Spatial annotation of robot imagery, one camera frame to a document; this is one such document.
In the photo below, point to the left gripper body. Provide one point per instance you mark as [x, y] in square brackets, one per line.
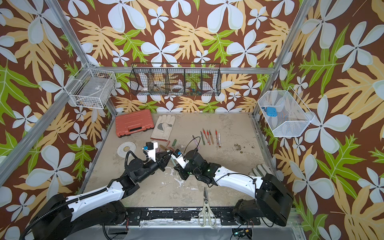
[160, 164]

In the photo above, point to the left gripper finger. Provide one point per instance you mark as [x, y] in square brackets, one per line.
[166, 162]
[164, 154]

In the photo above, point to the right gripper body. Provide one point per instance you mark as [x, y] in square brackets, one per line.
[188, 170]

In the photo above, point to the dark green pen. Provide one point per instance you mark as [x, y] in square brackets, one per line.
[202, 137]

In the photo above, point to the clear red-capped pen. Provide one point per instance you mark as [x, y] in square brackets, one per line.
[208, 137]

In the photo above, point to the brown gold pen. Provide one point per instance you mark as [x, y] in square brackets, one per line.
[211, 137]

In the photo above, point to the red gel pen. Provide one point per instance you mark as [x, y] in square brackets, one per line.
[217, 137]

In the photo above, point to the pink pen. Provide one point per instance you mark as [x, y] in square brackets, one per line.
[197, 141]

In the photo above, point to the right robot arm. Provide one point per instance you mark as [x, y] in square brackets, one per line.
[272, 200]

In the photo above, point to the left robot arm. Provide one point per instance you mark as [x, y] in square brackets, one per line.
[62, 216]

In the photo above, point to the beige work glove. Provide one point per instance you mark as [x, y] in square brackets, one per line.
[163, 128]

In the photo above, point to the white tape roll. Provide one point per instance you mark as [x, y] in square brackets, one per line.
[125, 147]

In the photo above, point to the red plastic tool case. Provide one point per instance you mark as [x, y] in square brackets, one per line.
[134, 122]

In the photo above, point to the blue object in basket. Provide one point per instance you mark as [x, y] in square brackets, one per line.
[270, 111]

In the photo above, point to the white mesh basket right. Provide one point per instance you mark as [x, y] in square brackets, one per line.
[294, 116]

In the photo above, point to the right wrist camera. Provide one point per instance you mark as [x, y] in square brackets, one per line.
[178, 156]

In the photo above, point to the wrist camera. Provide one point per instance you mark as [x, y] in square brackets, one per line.
[178, 156]
[151, 148]

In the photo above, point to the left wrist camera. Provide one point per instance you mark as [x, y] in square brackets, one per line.
[151, 148]

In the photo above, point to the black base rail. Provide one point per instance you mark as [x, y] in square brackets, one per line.
[226, 216]

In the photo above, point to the white handled scissors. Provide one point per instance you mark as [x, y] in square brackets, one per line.
[206, 215]

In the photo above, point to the black wire basket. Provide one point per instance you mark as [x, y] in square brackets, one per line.
[176, 79]

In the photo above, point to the white wire basket left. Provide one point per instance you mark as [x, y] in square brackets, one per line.
[91, 87]

